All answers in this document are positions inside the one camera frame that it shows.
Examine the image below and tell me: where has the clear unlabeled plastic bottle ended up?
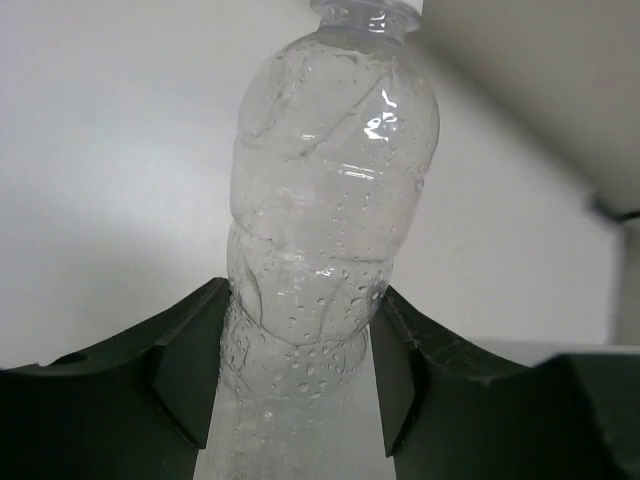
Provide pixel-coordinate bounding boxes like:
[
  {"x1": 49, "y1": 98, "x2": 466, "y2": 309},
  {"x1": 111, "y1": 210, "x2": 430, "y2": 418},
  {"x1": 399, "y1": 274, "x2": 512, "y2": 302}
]
[{"x1": 196, "y1": 1, "x2": 440, "y2": 479}]

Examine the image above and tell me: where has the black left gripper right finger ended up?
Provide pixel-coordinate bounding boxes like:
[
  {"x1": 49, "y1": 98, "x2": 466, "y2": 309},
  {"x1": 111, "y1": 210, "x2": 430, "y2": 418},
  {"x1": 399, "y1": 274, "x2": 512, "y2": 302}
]
[{"x1": 370, "y1": 289, "x2": 639, "y2": 479}]

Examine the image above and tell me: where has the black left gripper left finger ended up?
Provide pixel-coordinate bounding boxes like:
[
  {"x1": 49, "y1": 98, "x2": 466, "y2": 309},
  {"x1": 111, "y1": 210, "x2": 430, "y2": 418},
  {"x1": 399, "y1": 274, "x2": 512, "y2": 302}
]
[{"x1": 1, "y1": 278, "x2": 230, "y2": 479}]

